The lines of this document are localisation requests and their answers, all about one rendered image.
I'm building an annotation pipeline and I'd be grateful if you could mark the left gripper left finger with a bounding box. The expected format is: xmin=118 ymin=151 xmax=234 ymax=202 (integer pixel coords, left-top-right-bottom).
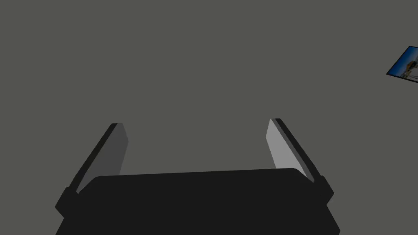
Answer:
xmin=54 ymin=123 xmax=129 ymax=218

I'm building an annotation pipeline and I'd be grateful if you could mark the blue framed wall picture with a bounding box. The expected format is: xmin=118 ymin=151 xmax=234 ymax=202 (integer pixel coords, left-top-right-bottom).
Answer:
xmin=386 ymin=45 xmax=418 ymax=84

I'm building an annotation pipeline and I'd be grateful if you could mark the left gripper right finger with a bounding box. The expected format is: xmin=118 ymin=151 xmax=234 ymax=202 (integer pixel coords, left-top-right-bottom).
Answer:
xmin=266 ymin=118 xmax=335 ymax=206

